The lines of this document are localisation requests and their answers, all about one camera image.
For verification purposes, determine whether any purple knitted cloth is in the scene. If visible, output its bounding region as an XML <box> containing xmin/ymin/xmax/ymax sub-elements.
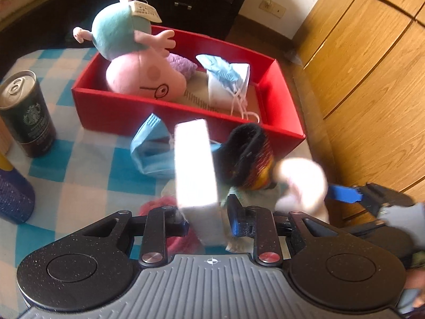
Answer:
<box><xmin>168</xmin><ymin>53</ymin><xmax>197</xmax><ymax>81</ymax></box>

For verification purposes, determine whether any dark green coffee can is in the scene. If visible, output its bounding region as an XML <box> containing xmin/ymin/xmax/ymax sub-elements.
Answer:
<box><xmin>0</xmin><ymin>70</ymin><xmax>57</xmax><ymax>158</ymax></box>

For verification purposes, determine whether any light wooden wardrobe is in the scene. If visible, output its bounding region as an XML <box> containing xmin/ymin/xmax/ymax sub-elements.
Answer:
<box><xmin>294</xmin><ymin>0</ymin><xmax>425</xmax><ymax>226</ymax></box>

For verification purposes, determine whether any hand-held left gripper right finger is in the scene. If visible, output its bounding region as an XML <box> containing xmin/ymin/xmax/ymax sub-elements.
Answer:
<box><xmin>227</xmin><ymin>194</ymin><xmax>346</xmax><ymax>268</ymax></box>

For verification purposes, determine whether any beige wall socket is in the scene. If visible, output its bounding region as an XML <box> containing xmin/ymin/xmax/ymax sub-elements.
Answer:
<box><xmin>259</xmin><ymin>0</ymin><xmax>287</xmax><ymax>18</ymax></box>

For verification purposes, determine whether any pink pig plush toy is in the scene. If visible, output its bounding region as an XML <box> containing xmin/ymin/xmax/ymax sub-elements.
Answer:
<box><xmin>73</xmin><ymin>0</ymin><xmax>186</xmax><ymax>101</ymax></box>

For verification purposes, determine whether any blue checkered tablecloth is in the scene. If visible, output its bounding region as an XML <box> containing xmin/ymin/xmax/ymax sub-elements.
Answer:
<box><xmin>0</xmin><ymin>47</ymin><xmax>313</xmax><ymax>319</ymax></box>

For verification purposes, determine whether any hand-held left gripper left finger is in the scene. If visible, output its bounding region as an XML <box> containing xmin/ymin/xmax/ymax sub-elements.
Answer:
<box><xmin>78</xmin><ymin>206</ymin><xmax>190</xmax><ymax>269</ymax></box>

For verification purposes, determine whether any red cardboard box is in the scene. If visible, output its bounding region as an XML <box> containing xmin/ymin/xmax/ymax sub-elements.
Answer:
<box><xmin>72</xmin><ymin>25</ymin><xmax>307</xmax><ymax>160</ymax></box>

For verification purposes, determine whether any white rectangular box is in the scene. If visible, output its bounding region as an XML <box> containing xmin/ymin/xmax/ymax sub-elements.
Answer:
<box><xmin>174</xmin><ymin>119</ymin><xmax>221</xmax><ymax>245</ymax></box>

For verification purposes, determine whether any cream plush toy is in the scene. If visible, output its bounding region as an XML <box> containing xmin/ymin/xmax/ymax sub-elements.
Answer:
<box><xmin>271</xmin><ymin>158</ymin><xmax>330</xmax><ymax>221</ymax></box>

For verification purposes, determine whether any dark wooden bed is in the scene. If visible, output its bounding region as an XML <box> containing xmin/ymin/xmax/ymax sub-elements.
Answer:
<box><xmin>0</xmin><ymin>0</ymin><xmax>133</xmax><ymax>50</ymax></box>

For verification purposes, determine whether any blue drink can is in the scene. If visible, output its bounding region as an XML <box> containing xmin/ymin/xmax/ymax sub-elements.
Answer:
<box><xmin>0</xmin><ymin>153</ymin><xmax>36</xmax><ymax>224</ymax></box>

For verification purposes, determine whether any blue face mask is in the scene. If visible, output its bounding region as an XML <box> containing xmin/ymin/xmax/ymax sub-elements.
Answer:
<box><xmin>130</xmin><ymin>113</ymin><xmax>220</xmax><ymax>177</ymax></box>
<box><xmin>195</xmin><ymin>54</ymin><xmax>261</xmax><ymax>123</ymax></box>

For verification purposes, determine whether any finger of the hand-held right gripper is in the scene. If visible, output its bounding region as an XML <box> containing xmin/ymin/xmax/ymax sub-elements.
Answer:
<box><xmin>327</xmin><ymin>183</ymin><xmax>386</xmax><ymax>216</ymax></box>

